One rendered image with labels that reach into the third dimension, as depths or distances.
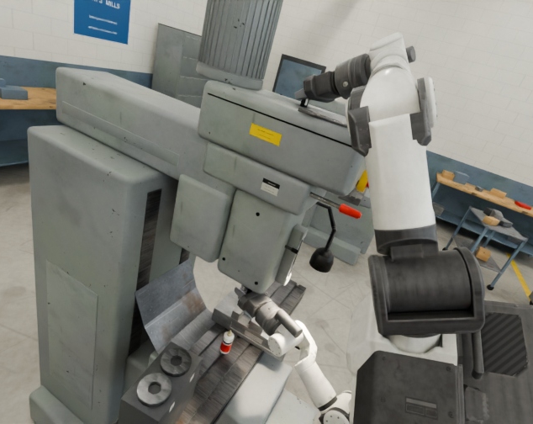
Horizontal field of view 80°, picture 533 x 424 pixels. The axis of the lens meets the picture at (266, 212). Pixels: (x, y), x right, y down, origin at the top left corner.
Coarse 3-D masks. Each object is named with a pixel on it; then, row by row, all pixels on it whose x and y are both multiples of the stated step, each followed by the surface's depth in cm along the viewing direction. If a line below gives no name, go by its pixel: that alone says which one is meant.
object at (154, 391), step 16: (176, 352) 97; (192, 352) 100; (160, 368) 93; (176, 368) 93; (192, 368) 96; (144, 384) 86; (160, 384) 88; (176, 384) 90; (192, 384) 100; (128, 400) 83; (144, 400) 83; (160, 400) 84; (176, 400) 89; (128, 416) 84; (144, 416) 82; (160, 416) 82; (176, 416) 96
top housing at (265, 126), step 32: (224, 96) 84; (256, 96) 81; (224, 128) 86; (256, 128) 82; (288, 128) 78; (320, 128) 75; (256, 160) 86; (288, 160) 81; (320, 160) 77; (352, 160) 74
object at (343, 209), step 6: (318, 198) 82; (324, 198) 82; (330, 204) 81; (336, 204) 81; (342, 204) 80; (342, 210) 80; (348, 210) 79; (354, 210) 79; (354, 216) 79; (360, 216) 79
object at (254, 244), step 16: (240, 192) 94; (240, 208) 95; (256, 208) 92; (272, 208) 90; (240, 224) 97; (256, 224) 94; (272, 224) 92; (288, 224) 92; (224, 240) 102; (240, 240) 98; (256, 240) 96; (272, 240) 93; (224, 256) 103; (240, 256) 100; (256, 256) 97; (272, 256) 95; (224, 272) 105; (240, 272) 102; (256, 272) 99; (272, 272) 100; (256, 288) 101
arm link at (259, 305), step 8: (248, 296) 110; (256, 296) 112; (264, 296) 113; (240, 304) 109; (248, 304) 109; (256, 304) 108; (264, 304) 109; (272, 304) 108; (248, 312) 109; (256, 312) 108; (264, 312) 105; (272, 312) 104; (256, 320) 106; (264, 320) 104
